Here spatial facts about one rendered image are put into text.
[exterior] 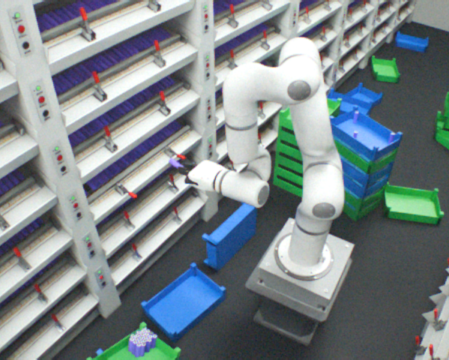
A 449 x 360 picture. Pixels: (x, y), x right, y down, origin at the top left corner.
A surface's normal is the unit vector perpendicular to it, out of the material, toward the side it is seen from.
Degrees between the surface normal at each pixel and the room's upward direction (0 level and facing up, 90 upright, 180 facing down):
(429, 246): 0
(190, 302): 0
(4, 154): 21
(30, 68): 90
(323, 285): 2
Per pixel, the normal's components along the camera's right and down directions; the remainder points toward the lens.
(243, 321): 0.00, -0.74
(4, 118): 0.29, -0.55
